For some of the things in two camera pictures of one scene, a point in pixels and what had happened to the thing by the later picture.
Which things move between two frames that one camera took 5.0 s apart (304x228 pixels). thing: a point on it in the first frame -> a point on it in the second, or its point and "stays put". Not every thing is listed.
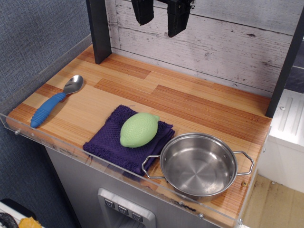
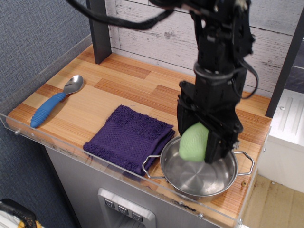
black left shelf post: x=100 y=30 stays put
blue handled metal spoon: x=42 y=112 stays put
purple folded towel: x=108 y=144 stays put
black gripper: x=178 y=14 -> x=212 y=101
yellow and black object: x=7 y=221 -> x=27 y=219
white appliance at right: x=282 y=161 stays put
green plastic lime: x=138 y=129 -> x=193 y=143
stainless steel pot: x=198 y=167 stays put
